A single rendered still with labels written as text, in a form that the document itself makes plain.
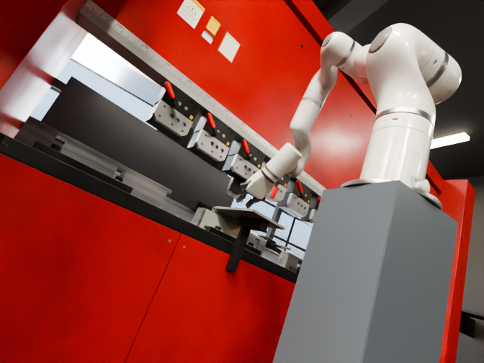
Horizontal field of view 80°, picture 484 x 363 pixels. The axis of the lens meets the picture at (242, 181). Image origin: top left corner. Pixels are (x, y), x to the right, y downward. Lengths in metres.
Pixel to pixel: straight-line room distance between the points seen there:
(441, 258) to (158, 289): 0.79
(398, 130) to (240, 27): 1.02
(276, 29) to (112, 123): 0.97
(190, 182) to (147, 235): 0.84
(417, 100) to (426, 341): 0.45
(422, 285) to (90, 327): 0.84
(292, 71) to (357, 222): 1.22
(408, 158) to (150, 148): 1.34
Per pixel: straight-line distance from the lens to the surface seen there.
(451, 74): 0.84
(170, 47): 1.25
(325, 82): 1.23
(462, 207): 3.23
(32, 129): 1.06
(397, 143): 0.65
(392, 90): 0.74
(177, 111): 1.17
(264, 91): 1.48
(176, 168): 1.74
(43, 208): 0.92
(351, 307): 0.51
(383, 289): 0.50
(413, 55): 0.75
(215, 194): 1.86
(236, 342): 1.29
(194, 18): 1.37
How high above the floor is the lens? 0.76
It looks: 18 degrees up
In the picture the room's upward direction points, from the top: 22 degrees clockwise
